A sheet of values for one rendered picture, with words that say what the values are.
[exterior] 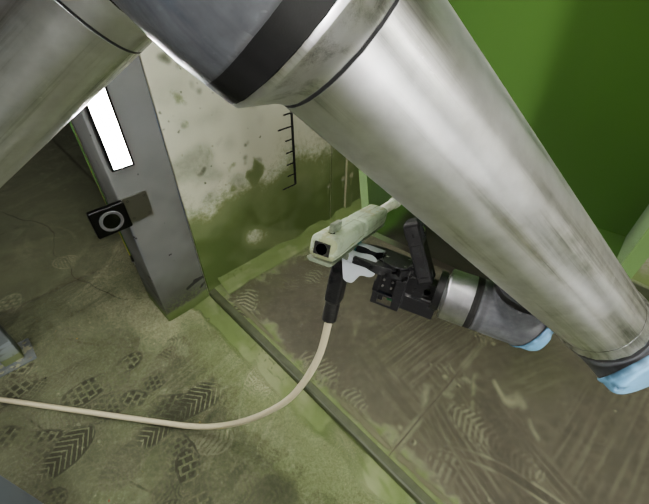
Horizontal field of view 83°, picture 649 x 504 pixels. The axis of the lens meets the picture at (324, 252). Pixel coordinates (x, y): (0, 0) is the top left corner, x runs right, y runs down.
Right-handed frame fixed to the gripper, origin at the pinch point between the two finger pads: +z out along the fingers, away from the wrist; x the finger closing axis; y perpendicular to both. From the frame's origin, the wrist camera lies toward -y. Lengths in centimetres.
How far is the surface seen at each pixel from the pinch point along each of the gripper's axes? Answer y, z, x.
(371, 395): 57, -12, 31
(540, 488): 56, -60, 25
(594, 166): -22, -45, 49
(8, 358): 77, 105, -5
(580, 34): -46, -29, 38
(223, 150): -2, 60, 42
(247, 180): 9, 57, 54
